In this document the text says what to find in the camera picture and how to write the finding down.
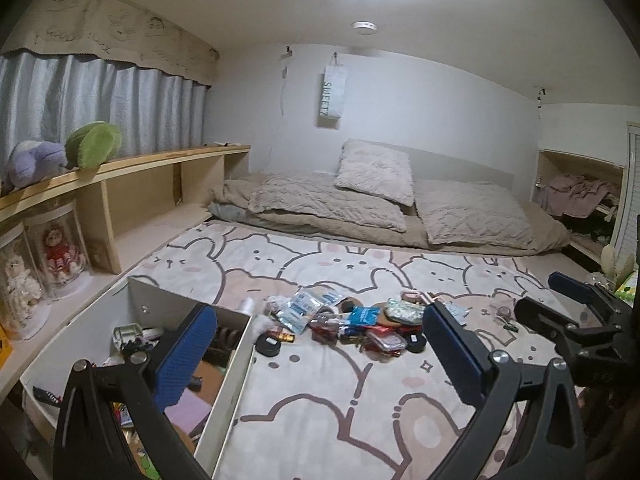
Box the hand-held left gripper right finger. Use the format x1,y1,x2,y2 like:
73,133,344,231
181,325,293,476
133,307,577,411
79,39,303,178
423,304,587,480

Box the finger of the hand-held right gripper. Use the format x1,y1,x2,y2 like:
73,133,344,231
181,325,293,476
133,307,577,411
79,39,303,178
514,296,602,349
547,270,627,312

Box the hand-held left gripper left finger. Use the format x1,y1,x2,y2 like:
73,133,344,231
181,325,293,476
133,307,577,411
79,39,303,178
52,304,218,480

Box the white storage box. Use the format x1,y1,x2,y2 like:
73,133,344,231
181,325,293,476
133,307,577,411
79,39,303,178
19,274,257,480

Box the beige fluffy plush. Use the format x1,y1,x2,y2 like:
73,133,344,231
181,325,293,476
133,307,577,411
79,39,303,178
602,244,634,282

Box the purple pad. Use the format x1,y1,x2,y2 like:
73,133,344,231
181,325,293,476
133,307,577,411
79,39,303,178
164,392,211,436

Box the green box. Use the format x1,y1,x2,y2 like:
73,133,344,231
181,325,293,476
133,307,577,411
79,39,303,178
617,270,640,302

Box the patterned fabric pouch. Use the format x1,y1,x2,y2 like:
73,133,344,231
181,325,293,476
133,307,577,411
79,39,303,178
384,298,426,324

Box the clear plastic case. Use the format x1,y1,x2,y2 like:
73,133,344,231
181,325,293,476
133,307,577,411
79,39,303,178
367,332,406,354

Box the round cork coaster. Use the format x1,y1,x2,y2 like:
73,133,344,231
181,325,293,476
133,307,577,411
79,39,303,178
369,302,401,331

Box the pink clothes pile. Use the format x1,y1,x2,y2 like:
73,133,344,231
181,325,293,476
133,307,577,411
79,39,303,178
542,173,621,219

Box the blue foil packet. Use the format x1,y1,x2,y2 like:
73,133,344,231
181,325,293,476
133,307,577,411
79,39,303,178
347,305,384,329

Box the quilted beige pillow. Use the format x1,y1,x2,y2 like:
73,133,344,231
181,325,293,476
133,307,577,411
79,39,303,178
248,173,407,234
414,179,536,247

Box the rabbit printed blanket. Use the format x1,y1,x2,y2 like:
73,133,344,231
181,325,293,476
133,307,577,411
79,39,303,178
117,220,606,480

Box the large white blue packet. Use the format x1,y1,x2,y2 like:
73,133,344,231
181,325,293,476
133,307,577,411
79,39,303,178
277,289,326,334

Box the clear bag brown contents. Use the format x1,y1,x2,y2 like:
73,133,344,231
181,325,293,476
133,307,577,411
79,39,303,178
309,316,346,336

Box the beige duvet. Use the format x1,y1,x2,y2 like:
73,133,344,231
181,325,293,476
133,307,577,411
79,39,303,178
207,172,571,257

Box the red doll in clear case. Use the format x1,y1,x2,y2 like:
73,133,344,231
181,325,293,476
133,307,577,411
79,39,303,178
24,204,89,302

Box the beige headboard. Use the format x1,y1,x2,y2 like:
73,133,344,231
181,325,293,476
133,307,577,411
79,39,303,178
345,138,516,192

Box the wooden shelf unit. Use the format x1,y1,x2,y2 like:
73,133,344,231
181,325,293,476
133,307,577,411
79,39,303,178
0,144,252,281

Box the white doll in clear case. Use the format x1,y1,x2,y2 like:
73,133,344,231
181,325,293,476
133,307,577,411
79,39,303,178
0,224,51,342

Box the fluffy beige pillow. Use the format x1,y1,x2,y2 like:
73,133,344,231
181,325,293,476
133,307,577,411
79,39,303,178
333,138,416,207

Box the green plush toy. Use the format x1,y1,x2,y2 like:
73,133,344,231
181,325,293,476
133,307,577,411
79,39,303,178
65,121,124,170

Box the purple plush toy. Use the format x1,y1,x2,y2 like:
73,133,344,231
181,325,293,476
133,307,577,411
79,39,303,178
5,139,69,191

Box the grey curtain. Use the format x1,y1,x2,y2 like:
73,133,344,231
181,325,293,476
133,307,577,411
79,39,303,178
0,52,209,192

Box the white hanging paper bag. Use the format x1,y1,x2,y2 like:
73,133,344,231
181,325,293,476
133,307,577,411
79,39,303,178
315,52,347,129

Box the beige printed curtain valance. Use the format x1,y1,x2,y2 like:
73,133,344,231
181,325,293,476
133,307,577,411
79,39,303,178
0,0,221,87

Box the black coiled cable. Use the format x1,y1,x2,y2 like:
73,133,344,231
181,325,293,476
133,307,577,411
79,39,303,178
214,327,245,352

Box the wall niche cabinet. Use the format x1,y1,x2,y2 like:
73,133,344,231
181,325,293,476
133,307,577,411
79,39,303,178
532,148,626,262

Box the white hanging cable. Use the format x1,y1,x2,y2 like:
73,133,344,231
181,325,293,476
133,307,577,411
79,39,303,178
271,54,289,162

